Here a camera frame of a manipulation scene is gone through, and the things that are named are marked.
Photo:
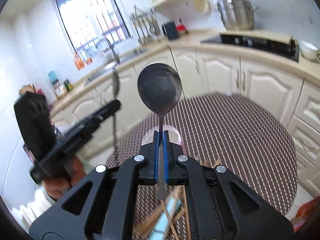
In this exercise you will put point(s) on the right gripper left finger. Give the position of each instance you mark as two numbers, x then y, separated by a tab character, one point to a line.
148	172

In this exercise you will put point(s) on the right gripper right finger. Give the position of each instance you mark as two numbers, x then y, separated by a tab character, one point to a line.
173	173

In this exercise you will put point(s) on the metal spoon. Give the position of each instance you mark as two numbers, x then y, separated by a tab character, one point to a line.
160	89

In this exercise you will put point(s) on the light blue handled knife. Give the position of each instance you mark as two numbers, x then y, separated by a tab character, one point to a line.
161	229

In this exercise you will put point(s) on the wooden chopstick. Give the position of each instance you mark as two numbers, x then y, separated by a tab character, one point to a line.
144	229
170	217

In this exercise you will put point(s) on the kitchen faucet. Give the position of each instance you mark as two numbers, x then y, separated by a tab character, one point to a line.
112	50

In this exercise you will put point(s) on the person's left hand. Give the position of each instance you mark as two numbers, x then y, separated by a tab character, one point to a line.
55	187

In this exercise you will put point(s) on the brown polka dot tablecloth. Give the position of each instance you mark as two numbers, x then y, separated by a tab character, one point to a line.
245	137

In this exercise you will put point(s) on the jar with white label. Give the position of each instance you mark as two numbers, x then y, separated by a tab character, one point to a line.
59	89

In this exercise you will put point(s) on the small dark green jar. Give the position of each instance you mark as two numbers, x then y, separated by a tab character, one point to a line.
68	85

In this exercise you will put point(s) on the orange bottle on windowsill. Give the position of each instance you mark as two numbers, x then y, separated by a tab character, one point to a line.
78	62

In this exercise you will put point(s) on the stainless steel sink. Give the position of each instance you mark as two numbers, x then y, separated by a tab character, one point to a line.
128	56

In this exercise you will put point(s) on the black electric kettle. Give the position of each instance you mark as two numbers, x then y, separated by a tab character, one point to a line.
170	31

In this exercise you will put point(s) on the red container behind kettle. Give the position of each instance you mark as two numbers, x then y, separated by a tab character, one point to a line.
182	30

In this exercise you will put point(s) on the hanging utensil rack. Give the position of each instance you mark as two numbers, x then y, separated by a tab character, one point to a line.
146	25

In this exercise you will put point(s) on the window with bars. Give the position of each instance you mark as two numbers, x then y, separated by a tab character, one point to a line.
92	25

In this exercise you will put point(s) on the lower cream cabinets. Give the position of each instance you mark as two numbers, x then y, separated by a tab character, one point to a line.
287	89

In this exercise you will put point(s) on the black gas stove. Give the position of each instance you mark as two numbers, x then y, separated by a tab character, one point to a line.
289	50

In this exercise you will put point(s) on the stainless steel steamer pot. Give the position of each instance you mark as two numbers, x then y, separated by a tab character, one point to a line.
237	14

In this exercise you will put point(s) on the white bowl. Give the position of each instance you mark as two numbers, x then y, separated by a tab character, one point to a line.
308	51

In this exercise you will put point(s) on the round bamboo wall trivet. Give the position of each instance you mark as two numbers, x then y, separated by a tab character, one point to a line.
202	6

